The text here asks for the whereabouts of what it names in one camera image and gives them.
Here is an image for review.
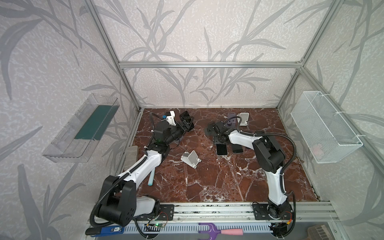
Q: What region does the blue handled tool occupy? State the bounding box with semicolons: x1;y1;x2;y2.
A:
85;226;125;238

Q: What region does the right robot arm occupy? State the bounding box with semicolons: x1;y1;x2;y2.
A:
205;122;297;219

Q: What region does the clear plastic wall tray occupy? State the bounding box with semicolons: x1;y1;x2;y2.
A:
42;94;120;163

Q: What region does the white phone stand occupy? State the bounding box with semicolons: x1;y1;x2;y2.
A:
181;151;202;169
238;112;250;127

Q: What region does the black phone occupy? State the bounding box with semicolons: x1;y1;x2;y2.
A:
216;144;228;156
231;144;244;154
180;111;193;124

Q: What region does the purple pink fork tool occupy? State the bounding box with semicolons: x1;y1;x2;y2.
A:
198;223;244;240

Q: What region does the white phone stand front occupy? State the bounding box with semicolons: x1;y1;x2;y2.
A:
181;151;202;169

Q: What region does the teal silicone spatula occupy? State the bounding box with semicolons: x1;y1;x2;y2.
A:
148;169;155;186

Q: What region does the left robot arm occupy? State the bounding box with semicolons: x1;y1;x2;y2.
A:
90;111;194;228

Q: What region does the aluminium mounting rail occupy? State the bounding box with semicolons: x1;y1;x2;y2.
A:
156;202;340;224

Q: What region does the purple round phone stand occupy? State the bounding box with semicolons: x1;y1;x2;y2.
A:
227;113;237;121

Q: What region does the white wire mesh basket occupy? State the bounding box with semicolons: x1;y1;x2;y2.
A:
291;91;363;164

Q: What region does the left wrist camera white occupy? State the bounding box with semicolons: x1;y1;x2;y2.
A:
163;111;176;126

